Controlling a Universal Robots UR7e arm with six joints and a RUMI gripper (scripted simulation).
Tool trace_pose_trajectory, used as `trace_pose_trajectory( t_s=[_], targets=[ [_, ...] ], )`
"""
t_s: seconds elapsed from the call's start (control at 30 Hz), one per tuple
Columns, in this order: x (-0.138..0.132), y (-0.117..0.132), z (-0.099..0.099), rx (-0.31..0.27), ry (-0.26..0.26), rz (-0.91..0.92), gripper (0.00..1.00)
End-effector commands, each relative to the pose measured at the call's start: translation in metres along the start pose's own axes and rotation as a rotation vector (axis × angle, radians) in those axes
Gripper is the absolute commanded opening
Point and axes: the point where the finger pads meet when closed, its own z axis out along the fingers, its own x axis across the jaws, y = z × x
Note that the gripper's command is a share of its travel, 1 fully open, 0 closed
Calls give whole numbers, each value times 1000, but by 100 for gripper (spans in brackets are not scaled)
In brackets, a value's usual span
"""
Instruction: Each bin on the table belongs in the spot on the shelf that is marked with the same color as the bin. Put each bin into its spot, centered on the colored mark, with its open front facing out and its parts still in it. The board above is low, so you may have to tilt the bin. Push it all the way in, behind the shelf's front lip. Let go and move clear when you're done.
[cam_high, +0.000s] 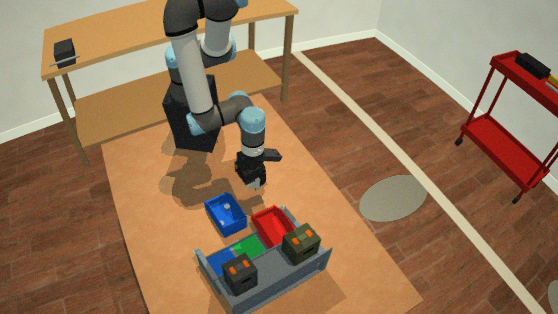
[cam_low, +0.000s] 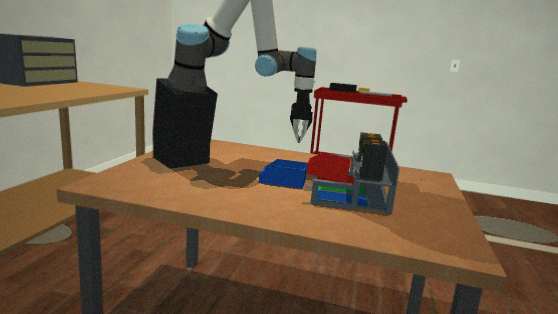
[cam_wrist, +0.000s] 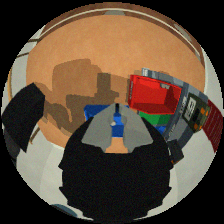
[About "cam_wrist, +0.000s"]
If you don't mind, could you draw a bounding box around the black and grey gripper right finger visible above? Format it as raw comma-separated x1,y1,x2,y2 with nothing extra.
117,103,174,170

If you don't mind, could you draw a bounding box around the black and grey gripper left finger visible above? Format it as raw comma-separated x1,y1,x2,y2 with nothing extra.
58,103,117,170

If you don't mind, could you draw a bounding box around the red bin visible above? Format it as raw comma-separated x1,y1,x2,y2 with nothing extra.
128,74,181,115

